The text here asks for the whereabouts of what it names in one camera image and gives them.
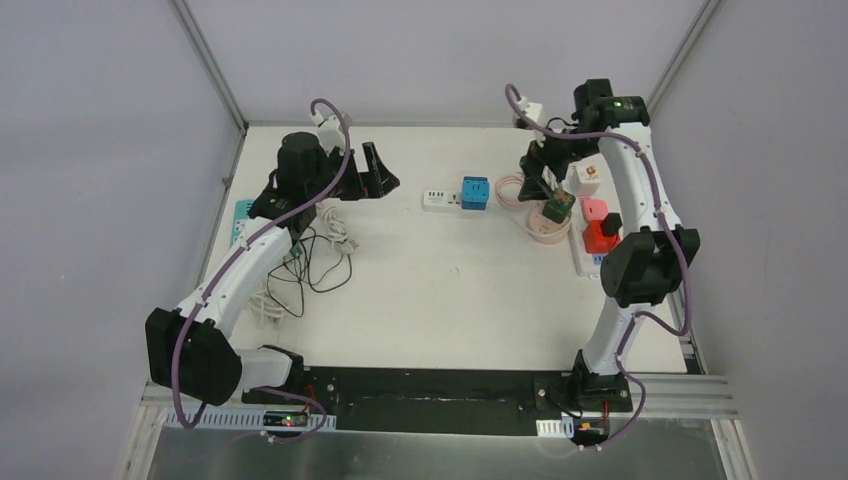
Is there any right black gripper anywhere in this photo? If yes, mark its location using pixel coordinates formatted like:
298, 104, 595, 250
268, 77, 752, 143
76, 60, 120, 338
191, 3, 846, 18
520, 118, 602, 202

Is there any dark blue cube adapter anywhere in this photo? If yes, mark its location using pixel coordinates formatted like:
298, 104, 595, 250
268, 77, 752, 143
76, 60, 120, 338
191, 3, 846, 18
460, 176, 490, 211

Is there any white USB power strip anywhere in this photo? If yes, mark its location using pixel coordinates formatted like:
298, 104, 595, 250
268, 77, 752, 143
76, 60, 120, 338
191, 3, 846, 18
421, 190, 461, 213

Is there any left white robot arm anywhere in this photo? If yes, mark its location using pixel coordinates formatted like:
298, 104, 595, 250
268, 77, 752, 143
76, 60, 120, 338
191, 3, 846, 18
145, 132, 400, 406

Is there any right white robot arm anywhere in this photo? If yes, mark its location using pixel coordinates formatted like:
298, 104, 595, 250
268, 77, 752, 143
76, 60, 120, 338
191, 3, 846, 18
505, 79, 701, 410

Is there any pink plug adapter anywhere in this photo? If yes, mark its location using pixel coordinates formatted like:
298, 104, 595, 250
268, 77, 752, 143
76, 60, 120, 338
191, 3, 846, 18
580, 197, 609, 227

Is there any red plug adapter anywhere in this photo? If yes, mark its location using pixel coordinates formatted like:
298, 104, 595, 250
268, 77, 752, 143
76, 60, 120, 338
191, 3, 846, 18
582, 220, 622, 255

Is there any green patterned cube adapter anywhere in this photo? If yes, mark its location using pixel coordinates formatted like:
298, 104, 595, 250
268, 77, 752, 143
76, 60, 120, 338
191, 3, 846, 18
542, 190, 576, 224

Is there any pink round power strip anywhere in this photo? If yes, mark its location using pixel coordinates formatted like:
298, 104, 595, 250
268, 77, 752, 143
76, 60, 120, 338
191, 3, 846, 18
525, 206, 571, 245

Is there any white cube adapter orange sticker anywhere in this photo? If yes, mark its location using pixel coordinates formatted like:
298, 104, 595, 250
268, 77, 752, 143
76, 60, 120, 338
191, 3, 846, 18
571, 164, 601, 197

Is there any white long power strip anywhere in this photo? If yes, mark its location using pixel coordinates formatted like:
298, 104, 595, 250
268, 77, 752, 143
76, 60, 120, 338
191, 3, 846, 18
569, 229, 607, 279

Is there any teal power strip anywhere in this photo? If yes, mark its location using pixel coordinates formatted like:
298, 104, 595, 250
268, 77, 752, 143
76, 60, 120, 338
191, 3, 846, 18
229, 199, 253, 246

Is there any pink coiled cable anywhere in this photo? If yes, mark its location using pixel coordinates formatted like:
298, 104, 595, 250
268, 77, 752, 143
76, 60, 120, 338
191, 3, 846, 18
494, 173, 535, 212

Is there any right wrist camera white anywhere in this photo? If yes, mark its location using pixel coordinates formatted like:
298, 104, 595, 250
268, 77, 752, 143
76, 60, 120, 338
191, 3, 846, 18
513, 97, 547, 130

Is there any black thin cable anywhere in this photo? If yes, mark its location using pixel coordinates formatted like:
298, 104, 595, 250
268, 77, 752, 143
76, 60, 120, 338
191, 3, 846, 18
266, 228, 354, 319

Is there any white cable bundle left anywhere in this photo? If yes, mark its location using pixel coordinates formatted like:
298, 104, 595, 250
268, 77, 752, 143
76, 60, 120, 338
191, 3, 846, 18
246, 278, 293, 329

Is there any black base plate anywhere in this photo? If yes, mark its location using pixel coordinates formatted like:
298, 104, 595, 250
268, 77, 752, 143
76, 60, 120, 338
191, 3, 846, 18
282, 366, 633, 436

